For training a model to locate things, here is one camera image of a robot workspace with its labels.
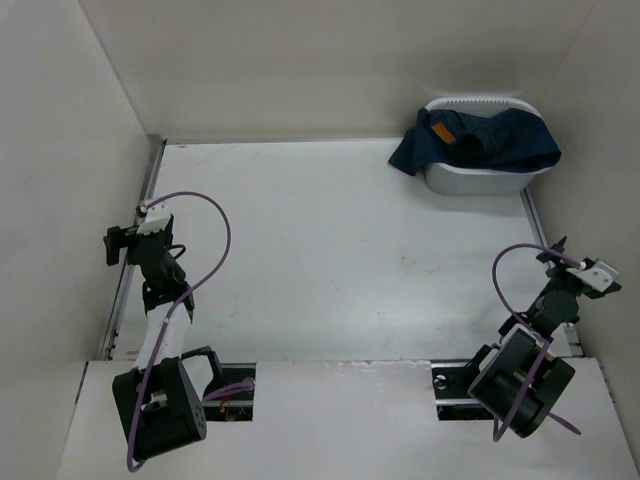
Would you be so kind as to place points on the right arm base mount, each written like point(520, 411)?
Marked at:
point(451, 380)

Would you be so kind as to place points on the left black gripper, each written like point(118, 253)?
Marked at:
point(119, 238)

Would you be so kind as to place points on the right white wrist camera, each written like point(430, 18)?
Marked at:
point(597, 274)

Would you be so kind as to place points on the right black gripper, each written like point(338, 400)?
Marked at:
point(560, 270)

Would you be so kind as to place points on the dark blue denim trousers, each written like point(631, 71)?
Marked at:
point(513, 141)

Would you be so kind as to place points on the white plastic laundry basket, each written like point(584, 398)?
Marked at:
point(452, 181)

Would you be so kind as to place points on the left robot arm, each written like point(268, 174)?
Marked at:
point(159, 400)

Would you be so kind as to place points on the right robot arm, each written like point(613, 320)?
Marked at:
point(519, 380)

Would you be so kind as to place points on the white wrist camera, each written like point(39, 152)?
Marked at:
point(154, 217)
point(597, 274)

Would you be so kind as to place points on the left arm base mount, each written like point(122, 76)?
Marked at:
point(236, 407)

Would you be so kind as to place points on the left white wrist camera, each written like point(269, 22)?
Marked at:
point(154, 217)

